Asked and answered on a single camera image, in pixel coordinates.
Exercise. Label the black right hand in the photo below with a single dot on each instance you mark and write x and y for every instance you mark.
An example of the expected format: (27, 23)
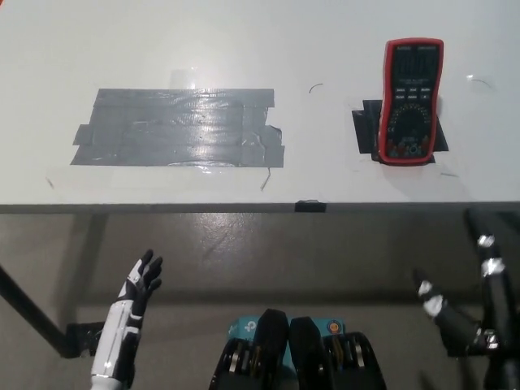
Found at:
(459, 325)

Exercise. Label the white and black left hand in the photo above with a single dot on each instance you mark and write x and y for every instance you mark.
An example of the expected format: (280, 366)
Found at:
(118, 333)

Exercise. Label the red digital multimeter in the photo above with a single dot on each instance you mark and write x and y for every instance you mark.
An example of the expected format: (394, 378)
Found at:
(410, 105)

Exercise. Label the black and teal robot torso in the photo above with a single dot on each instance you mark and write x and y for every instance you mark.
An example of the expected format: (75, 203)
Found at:
(300, 349)

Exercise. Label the black diagonal table leg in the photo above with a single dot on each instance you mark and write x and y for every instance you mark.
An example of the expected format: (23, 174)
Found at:
(32, 313)

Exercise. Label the small black tape piece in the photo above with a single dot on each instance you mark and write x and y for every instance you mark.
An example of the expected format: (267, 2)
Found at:
(310, 206)

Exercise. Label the grey duct tape patch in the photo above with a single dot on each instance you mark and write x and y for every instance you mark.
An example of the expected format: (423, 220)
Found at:
(178, 126)

